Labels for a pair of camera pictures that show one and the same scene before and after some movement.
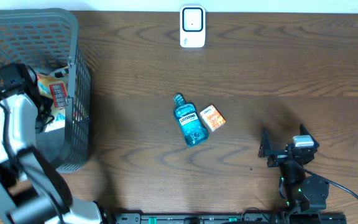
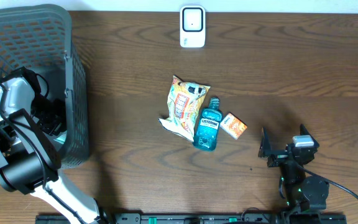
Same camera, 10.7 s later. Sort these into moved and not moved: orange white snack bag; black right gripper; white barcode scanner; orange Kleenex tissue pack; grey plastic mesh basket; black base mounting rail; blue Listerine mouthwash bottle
Moved: orange white snack bag; blue Listerine mouthwash bottle; orange Kleenex tissue pack
Not moved: grey plastic mesh basket; black base mounting rail; black right gripper; white barcode scanner
